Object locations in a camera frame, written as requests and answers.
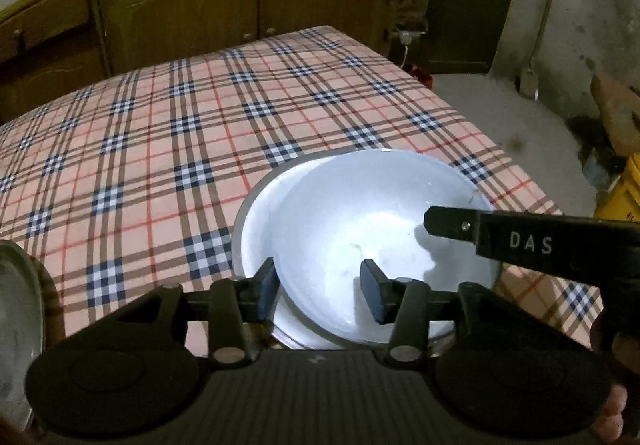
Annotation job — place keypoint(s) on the yellow plastic crate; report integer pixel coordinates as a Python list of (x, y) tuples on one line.
[(622, 190)]

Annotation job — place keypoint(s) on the brown wooden block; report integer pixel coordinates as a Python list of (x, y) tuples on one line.
[(617, 110)]

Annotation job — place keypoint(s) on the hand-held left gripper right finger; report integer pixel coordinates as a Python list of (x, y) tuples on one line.
[(375, 292)]

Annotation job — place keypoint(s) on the plaid tablecloth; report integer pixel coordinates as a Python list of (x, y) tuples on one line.
[(150, 150)]

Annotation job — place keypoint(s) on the deep steel bowl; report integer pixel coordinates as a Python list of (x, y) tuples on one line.
[(255, 220)]

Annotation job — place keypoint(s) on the person's right hand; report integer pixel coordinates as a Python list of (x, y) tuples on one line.
[(612, 410)]

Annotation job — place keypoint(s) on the low wall socket box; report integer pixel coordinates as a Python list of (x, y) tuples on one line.
[(527, 85)]

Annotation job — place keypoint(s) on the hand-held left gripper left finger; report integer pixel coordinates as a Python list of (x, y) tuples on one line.
[(267, 290)]

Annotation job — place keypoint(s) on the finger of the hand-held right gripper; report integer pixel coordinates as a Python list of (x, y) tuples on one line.
[(450, 224)]

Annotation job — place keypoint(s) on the steel plate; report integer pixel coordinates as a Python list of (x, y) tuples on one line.
[(20, 325)]

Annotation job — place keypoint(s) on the large white bowl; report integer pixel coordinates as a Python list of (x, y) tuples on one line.
[(350, 225)]

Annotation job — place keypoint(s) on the wooden kitchen cabinet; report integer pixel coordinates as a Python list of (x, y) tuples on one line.
[(200, 10)]

